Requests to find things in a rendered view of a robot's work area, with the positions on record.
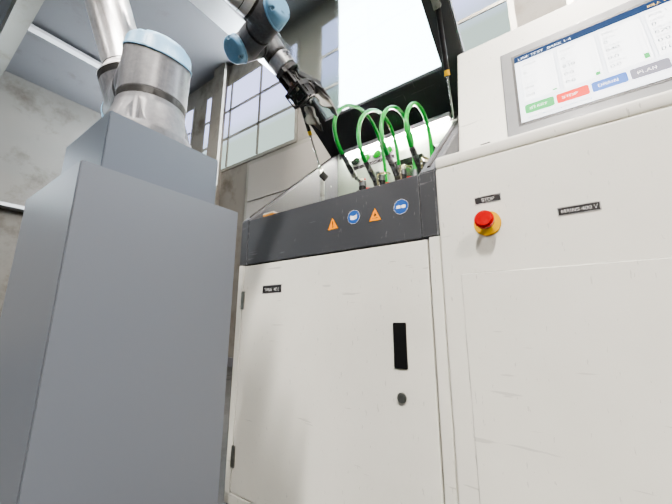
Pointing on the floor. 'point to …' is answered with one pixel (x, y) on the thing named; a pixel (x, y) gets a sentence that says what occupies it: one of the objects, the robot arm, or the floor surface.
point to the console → (558, 298)
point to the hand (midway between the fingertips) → (328, 120)
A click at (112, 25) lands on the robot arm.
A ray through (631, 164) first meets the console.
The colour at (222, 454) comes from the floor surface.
